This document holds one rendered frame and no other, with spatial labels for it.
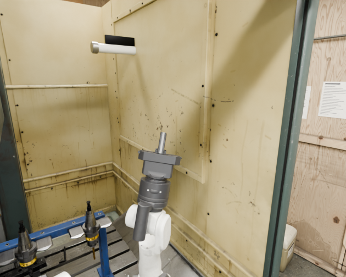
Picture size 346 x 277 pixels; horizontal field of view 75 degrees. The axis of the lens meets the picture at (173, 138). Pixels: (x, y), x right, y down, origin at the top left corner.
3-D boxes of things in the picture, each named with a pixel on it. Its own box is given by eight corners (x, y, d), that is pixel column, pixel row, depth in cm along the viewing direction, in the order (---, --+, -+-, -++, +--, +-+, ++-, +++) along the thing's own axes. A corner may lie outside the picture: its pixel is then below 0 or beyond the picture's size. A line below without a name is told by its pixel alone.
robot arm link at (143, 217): (173, 194, 67) (167, 231, 68) (141, 186, 71) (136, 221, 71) (157, 203, 57) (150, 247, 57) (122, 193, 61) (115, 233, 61)
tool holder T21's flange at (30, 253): (37, 244, 82) (36, 239, 82) (37, 255, 77) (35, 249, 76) (16, 251, 79) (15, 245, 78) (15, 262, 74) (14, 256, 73)
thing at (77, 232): (86, 236, 86) (85, 233, 86) (71, 241, 83) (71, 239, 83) (81, 226, 91) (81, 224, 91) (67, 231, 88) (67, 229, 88)
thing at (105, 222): (113, 225, 92) (113, 223, 92) (101, 230, 89) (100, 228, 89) (107, 217, 97) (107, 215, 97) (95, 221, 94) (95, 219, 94)
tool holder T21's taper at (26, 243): (33, 241, 80) (30, 225, 79) (33, 249, 77) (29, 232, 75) (18, 245, 78) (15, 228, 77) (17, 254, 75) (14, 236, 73)
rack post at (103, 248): (115, 279, 103) (110, 222, 95) (103, 284, 100) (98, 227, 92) (107, 265, 111) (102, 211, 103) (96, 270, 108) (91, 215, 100)
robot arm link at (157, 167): (183, 158, 60) (176, 202, 61) (180, 155, 70) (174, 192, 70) (137, 151, 60) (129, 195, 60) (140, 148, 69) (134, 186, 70)
